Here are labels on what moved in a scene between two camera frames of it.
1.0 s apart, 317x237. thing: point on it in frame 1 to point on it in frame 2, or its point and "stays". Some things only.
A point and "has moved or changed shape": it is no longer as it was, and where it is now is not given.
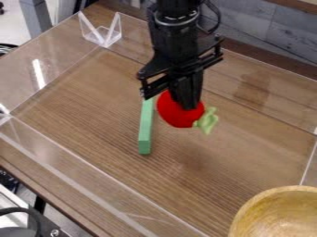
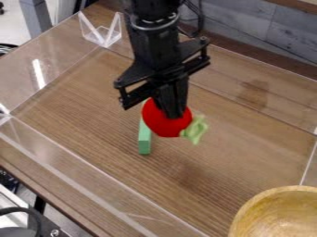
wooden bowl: (279, 212) stays
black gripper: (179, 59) to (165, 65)
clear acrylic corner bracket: (103, 35) stays
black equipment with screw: (41, 225) stays
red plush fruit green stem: (184, 118) has moved or changed shape
